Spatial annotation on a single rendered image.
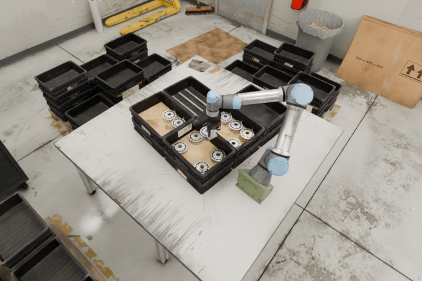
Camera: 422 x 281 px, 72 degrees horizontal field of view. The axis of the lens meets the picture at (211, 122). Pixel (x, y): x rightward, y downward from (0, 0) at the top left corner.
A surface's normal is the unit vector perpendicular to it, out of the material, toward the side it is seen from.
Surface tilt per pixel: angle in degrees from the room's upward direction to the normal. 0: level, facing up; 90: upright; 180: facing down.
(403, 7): 90
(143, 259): 0
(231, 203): 0
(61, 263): 0
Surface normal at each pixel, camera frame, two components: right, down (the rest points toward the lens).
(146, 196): 0.04, -0.69
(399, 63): -0.62, 0.39
